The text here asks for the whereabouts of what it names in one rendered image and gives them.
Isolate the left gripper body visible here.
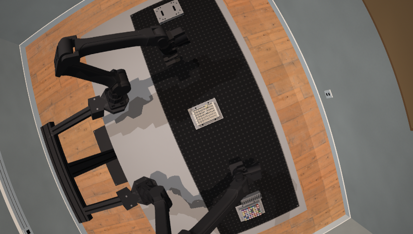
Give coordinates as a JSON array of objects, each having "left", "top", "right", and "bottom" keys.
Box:
[{"left": 161, "top": 51, "right": 178, "bottom": 66}]

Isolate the white grid rack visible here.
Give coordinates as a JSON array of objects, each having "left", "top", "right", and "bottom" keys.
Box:
[{"left": 191, "top": 102, "right": 219, "bottom": 126}]

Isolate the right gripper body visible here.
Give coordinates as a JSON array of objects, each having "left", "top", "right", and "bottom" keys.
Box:
[{"left": 229, "top": 161, "right": 243, "bottom": 176}]

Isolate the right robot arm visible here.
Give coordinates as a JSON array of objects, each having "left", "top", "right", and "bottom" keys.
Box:
[{"left": 135, "top": 162, "right": 263, "bottom": 234}]

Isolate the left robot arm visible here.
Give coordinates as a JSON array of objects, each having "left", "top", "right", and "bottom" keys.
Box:
[{"left": 54, "top": 25, "right": 190, "bottom": 110}]

